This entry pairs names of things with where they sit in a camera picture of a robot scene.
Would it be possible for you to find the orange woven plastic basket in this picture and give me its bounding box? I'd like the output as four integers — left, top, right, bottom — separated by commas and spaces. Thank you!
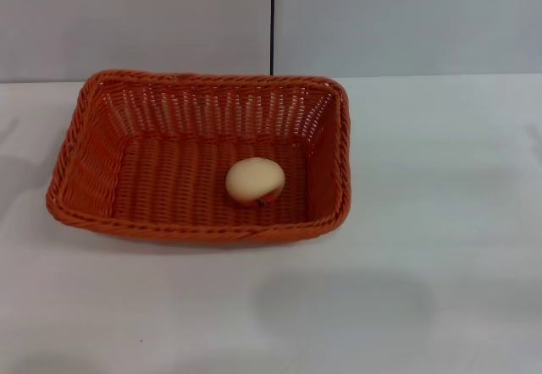
45, 69, 352, 245

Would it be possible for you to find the round toy bun with sesame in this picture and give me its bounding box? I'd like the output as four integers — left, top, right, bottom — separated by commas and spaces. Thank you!
224, 157, 285, 209

